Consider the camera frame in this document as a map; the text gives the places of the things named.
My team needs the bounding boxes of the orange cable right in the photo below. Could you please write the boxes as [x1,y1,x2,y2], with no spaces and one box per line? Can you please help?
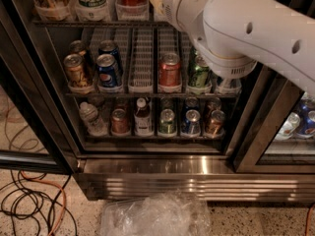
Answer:
[304,204,315,236]

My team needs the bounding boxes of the white can right compartment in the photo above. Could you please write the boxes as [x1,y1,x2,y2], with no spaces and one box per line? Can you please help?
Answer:
[275,112,300,141]

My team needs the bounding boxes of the red soda can middle shelf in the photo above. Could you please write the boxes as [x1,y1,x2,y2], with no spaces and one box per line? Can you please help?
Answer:
[158,52,180,87]

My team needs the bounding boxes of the gold can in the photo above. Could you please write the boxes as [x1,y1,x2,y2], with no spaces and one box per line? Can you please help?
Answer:
[69,40,94,68]
[63,53,92,88]

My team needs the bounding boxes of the clear plastic bin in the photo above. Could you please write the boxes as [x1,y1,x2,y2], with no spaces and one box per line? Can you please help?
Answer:
[100,192,211,236]

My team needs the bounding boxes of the copper can bottom front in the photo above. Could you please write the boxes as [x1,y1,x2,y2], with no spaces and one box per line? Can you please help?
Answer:
[111,108,130,134]

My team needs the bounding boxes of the clear water bottle bottom shelf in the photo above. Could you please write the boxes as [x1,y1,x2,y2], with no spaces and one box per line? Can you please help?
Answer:
[79,101,107,137]

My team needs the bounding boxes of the orange cable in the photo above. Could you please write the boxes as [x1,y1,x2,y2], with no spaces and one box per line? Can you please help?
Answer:
[304,204,315,236]
[19,170,68,236]

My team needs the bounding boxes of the green soda can front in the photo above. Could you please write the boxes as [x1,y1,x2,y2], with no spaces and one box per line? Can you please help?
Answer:
[188,55,211,89]

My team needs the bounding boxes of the orange can bottom front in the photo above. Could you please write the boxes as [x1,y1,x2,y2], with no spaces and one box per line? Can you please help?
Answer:
[205,110,225,135]

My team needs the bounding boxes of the orange cable left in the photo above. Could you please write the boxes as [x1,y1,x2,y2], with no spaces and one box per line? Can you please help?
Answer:
[19,170,68,236]

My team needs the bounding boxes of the blue Pepsi can rear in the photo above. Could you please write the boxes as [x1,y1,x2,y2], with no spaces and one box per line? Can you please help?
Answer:
[98,39,123,75]

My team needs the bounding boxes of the blue can right compartment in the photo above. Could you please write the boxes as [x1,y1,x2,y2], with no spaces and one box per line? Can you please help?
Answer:
[296,98,315,139]

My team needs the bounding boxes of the gold can rear left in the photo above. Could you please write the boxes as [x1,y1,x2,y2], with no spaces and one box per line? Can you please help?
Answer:
[69,40,94,68]

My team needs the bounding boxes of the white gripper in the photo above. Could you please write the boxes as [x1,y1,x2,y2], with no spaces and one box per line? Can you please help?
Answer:
[150,0,208,33]

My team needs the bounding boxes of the blue Pepsi can front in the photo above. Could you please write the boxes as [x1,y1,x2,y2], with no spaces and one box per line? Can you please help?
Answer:
[96,54,122,88]

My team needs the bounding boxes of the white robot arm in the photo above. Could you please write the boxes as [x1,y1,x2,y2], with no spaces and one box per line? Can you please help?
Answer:
[150,0,315,95]

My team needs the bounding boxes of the black cables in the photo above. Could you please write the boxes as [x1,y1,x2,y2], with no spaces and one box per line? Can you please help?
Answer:
[0,169,79,236]

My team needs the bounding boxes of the blue pepsi can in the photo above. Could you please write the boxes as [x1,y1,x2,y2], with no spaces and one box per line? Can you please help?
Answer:
[98,39,123,75]
[96,54,122,88]

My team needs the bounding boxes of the silver can middle shelf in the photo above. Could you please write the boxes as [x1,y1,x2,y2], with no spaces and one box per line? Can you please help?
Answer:
[217,78,241,93]

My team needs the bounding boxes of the open glass fridge door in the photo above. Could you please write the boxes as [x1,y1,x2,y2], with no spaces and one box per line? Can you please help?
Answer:
[0,1,77,174]

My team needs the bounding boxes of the gold can front left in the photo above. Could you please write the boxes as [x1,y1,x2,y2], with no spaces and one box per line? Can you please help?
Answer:
[63,53,92,88]

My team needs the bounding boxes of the green can bottom front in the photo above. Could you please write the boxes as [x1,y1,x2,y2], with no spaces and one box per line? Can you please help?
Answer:
[158,109,175,135]

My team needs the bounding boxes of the stainless steel fridge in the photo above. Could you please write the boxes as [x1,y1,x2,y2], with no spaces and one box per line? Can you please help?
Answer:
[0,0,315,205]

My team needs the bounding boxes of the brown juice bottle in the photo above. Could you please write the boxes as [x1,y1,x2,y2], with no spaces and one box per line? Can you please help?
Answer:
[134,97,153,136]

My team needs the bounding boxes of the blue can bottom front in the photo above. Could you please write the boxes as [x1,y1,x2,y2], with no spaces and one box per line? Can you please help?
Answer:
[181,109,201,136]

